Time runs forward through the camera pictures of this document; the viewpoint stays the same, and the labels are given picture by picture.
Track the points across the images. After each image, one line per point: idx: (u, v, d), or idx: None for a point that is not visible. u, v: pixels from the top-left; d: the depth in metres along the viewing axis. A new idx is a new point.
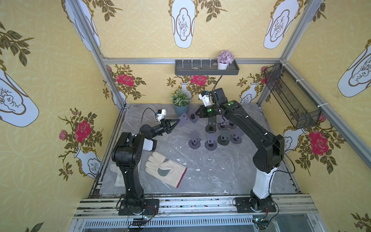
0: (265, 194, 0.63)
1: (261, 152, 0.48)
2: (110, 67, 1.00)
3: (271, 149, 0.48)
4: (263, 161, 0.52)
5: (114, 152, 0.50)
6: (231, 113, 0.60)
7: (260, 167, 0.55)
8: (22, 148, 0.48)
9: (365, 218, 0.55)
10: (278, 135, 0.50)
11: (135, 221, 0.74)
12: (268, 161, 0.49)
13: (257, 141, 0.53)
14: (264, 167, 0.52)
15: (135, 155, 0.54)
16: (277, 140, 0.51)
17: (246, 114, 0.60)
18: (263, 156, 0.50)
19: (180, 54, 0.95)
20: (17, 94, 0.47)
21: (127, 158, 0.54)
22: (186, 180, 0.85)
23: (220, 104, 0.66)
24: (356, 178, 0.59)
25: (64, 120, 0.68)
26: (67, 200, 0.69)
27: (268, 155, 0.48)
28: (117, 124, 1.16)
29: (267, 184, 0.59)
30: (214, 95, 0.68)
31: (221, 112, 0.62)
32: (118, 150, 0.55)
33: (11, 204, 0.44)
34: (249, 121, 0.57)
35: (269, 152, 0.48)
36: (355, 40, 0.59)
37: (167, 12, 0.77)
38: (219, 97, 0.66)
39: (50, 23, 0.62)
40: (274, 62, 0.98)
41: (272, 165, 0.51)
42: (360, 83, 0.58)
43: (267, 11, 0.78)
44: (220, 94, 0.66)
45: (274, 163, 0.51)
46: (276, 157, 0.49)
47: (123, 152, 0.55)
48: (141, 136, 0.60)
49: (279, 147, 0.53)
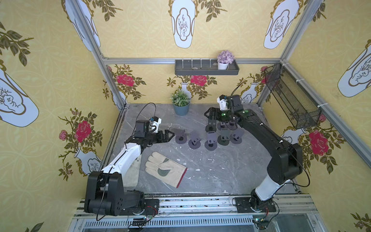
0: (267, 197, 0.62)
1: (275, 160, 0.48)
2: (110, 67, 1.00)
3: (287, 158, 0.46)
4: (277, 170, 0.49)
5: (87, 204, 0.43)
6: (245, 120, 0.60)
7: (274, 178, 0.51)
8: (22, 148, 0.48)
9: (365, 218, 0.55)
10: (295, 144, 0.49)
11: (135, 221, 0.74)
12: (284, 170, 0.46)
13: (272, 149, 0.50)
14: (278, 177, 0.49)
15: (114, 204, 0.42)
16: (293, 150, 0.49)
17: (260, 122, 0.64)
18: (278, 165, 0.48)
19: (180, 54, 0.95)
20: (17, 94, 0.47)
21: (105, 208, 0.43)
22: (186, 180, 0.85)
23: (234, 110, 0.67)
24: (355, 178, 0.59)
25: (64, 120, 0.68)
26: (67, 199, 0.69)
27: (283, 164, 0.45)
28: (117, 124, 1.16)
29: (273, 190, 0.57)
30: (229, 102, 0.68)
31: (235, 119, 0.63)
32: (92, 201, 0.43)
33: (11, 204, 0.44)
34: (264, 128, 0.56)
35: (284, 160, 0.45)
36: (355, 41, 0.59)
37: (167, 11, 0.77)
38: (234, 104, 0.66)
39: (50, 23, 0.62)
40: (274, 62, 0.98)
41: (288, 177, 0.48)
42: (360, 83, 0.58)
43: (267, 11, 0.78)
44: (236, 102, 0.66)
45: (290, 174, 0.47)
46: (292, 169, 0.49)
47: (98, 202, 0.43)
48: (119, 175, 0.44)
49: (296, 158, 0.50)
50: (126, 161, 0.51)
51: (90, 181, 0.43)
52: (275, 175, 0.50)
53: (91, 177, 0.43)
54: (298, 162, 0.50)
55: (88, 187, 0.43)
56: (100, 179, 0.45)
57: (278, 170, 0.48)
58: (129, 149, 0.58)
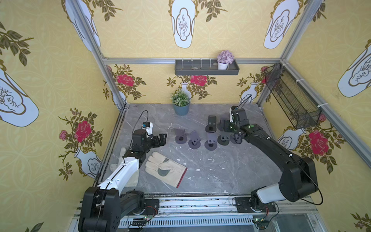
0: (267, 200, 0.63)
1: (286, 176, 0.45)
2: (110, 67, 1.00)
3: (298, 172, 0.43)
4: (290, 187, 0.45)
5: (81, 223, 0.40)
6: (251, 134, 0.60)
7: (288, 195, 0.47)
8: (22, 148, 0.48)
9: (365, 218, 0.56)
10: (306, 158, 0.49)
11: (135, 221, 0.74)
12: (296, 187, 0.43)
13: (282, 163, 0.48)
14: (292, 195, 0.46)
15: (109, 224, 0.41)
16: (305, 165, 0.47)
17: (267, 136, 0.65)
18: (290, 181, 0.45)
19: (180, 54, 0.95)
20: (17, 94, 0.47)
21: (100, 228, 0.41)
22: (186, 180, 0.85)
23: (240, 125, 0.67)
24: (356, 178, 0.59)
25: (64, 120, 0.68)
26: (66, 199, 0.69)
27: (295, 180, 0.43)
28: (117, 124, 1.16)
29: (275, 196, 0.57)
30: (235, 115, 0.68)
31: (241, 134, 0.63)
32: (87, 219, 0.42)
33: (11, 204, 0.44)
34: (272, 143, 0.54)
35: (295, 175, 0.43)
36: (355, 41, 0.59)
37: (167, 11, 0.77)
38: (240, 118, 0.66)
39: (50, 23, 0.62)
40: (274, 62, 0.98)
41: (303, 195, 0.44)
42: (360, 84, 0.58)
43: (267, 11, 0.78)
44: (243, 116, 0.66)
45: (305, 191, 0.44)
46: (308, 186, 0.45)
47: (93, 221, 0.41)
48: (116, 191, 0.43)
49: (309, 173, 0.47)
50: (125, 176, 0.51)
51: (86, 198, 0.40)
52: (289, 193, 0.47)
53: (87, 194, 0.42)
54: (311, 178, 0.47)
55: (84, 203, 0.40)
56: (96, 195, 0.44)
57: (292, 187, 0.45)
58: (128, 164, 0.57)
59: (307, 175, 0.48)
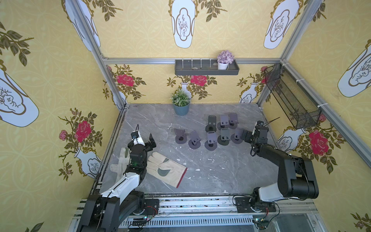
0: (267, 200, 0.63)
1: (281, 168, 0.50)
2: (110, 67, 1.00)
3: (291, 163, 0.48)
4: (283, 178, 0.49)
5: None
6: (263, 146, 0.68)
7: (283, 190, 0.48)
8: (22, 148, 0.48)
9: (365, 218, 0.56)
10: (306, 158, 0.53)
11: (135, 221, 0.74)
12: (288, 174, 0.47)
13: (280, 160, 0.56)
14: (286, 186, 0.47)
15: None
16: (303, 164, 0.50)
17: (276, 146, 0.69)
18: (283, 171, 0.49)
19: (180, 54, 0.95)
20: (17, 94, 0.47)
21: None
22: (186, 180, 0.85)
23: (257, 141, 0.77)
24: (356, 178, 0.59)
25: (64, 120, 0.68)
26: (67, 200, 0.69)
27: (287, 168, 0.47)
28: (117, 124, 1.16)
29: (275, 195, 0.57)
30: (257, 131, 0.76)
31: (255, 148, 0.72)
32: (85, 227, 0.41)
33: (11, 204, 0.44)
34: (278, 150, 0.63)
35: (288, 164, 0.48)
36: (355, 40, 0.59)
37: (167, 12, 0.77)
38: (261, 135, 0.73)
39: (50, 23, 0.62)
40: (274, 62, 0.98)
41: (296, 186, 0.45)
42: (360, 83, 0.58)
43: (267, 11, 0.78)
44: (263, 133, 0.73)
45: (298, 183, 0.46)
46: (302, 181, 0.47)
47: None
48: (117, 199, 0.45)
49: (306, 172, 0.49)
50: (126, 189, 0.52)
51: (87, 205, 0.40)
52: (284, 187, 0.48)
53: (89, 201, 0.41)
54: (307, 176, 0.49)
55: (84, 211, 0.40)
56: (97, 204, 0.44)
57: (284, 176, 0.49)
58: (129, 177, 0.59)
59: (304, 175, 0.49)
